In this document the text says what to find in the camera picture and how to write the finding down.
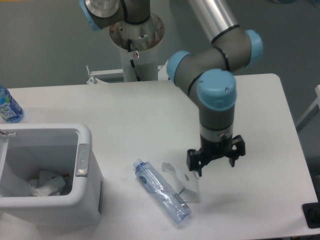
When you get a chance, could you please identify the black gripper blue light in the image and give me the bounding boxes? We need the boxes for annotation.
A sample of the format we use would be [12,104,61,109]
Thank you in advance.
[186,135,246,177]

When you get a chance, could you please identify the white paper wrapper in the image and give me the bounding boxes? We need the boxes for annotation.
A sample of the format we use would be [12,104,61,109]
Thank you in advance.
[161,162,200,204]

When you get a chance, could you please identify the clear plastic bottle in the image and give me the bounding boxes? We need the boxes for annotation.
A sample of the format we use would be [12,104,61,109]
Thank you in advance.
[133,159,191,225]

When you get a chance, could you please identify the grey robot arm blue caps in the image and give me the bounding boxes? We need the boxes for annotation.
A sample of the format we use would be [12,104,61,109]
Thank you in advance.
[79,0,263,173]

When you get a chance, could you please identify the white paper trash in can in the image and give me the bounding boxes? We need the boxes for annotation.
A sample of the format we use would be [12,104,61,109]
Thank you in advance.
[28,169,70,197]

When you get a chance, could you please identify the white plastic trash can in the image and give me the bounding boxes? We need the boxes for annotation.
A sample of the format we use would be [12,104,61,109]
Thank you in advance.
[0,123,104,227]

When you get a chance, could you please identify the black object at table edge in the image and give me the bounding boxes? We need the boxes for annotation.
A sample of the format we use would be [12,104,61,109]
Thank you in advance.
[302,202,320,229]

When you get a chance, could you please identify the blue labelled water bottle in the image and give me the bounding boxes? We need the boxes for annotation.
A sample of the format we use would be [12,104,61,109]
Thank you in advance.
[0,85,24,123]

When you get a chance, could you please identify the white table frame bracket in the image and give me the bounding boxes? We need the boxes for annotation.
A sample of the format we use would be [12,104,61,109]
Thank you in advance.
[86,60,170,85]

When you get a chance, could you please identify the white frame at right edge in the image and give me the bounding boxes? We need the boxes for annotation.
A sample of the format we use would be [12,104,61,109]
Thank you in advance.
[295,84,320,133]

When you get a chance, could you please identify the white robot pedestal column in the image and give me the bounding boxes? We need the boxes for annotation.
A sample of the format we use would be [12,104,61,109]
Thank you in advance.
[109,13,165,82]

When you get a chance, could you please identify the black cable on pedestal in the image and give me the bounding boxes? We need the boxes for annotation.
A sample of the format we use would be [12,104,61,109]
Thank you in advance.
[126,38,141,82]

